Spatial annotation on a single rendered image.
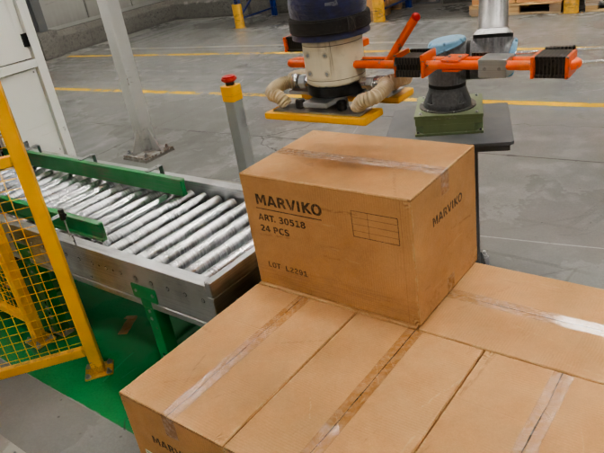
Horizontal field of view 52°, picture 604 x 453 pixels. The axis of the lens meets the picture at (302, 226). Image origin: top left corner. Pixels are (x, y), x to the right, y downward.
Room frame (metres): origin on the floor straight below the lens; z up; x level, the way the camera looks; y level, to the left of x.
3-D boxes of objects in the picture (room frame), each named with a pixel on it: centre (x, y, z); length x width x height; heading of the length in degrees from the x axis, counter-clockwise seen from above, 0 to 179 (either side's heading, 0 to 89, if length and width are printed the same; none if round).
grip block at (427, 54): (1.63, -0.36, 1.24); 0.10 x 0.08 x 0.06; 141
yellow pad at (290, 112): (1.71, -0.11, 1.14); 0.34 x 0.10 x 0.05; 51
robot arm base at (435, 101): (2.49, -0.68, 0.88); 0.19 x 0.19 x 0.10
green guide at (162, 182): (3.23, 1.08, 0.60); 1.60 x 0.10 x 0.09; 49
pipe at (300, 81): (1.78, -0.17, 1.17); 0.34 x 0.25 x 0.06; 51
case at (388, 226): (1.78, -0.19, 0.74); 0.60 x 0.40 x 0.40; 49
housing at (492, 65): (1.49, -0.53, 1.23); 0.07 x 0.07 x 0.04; 51
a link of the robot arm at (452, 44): (2.49, -0.69, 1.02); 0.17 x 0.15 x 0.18; 68
